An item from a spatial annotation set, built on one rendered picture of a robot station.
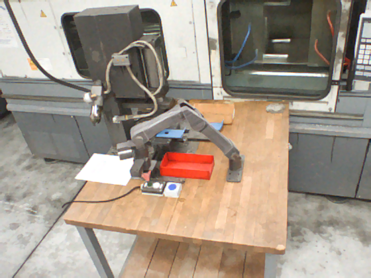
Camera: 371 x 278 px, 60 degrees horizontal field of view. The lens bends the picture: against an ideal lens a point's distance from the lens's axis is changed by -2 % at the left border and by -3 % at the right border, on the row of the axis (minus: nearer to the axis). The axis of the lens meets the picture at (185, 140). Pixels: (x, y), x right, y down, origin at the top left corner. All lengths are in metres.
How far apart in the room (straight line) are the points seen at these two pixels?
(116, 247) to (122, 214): 1.08
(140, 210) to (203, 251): 0.76
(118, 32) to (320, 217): 1.93
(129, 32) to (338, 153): 1.62
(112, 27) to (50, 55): 1.33
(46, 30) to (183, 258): 1.90
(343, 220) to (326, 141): 0.63
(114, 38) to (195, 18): 0.72
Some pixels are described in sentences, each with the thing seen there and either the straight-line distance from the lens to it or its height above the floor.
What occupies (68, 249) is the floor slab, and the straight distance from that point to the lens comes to 2.74.
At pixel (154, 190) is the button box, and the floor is 0.93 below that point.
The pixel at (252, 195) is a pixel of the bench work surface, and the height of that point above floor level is 0.90.
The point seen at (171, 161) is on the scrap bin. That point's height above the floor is 0.90.
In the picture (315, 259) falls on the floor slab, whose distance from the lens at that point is 2.45.
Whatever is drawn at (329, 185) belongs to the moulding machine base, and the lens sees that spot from 2.67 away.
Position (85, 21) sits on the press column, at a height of 1.62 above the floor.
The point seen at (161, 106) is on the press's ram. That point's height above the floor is 1.17.
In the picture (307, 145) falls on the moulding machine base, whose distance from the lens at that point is 2.43.
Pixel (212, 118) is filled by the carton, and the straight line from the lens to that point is 1.97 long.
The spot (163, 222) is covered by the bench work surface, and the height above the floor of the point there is 0.90.
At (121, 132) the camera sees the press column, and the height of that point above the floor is 1.02.
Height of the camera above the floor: 1.99
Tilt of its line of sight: 35 degrees down
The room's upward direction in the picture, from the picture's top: 8 degrees counter-clockwise
